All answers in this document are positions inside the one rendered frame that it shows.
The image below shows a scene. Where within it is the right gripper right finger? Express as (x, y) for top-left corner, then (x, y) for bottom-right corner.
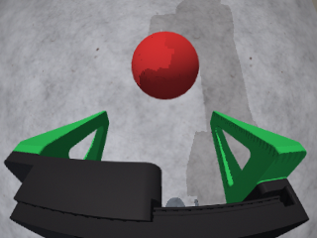
(210, 111), (307, 203)

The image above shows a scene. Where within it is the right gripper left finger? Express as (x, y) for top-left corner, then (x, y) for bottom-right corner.
(12, 111), (109, 161)

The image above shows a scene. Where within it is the red sphere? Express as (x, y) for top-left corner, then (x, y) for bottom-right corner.
(131, 32), (199, 100)

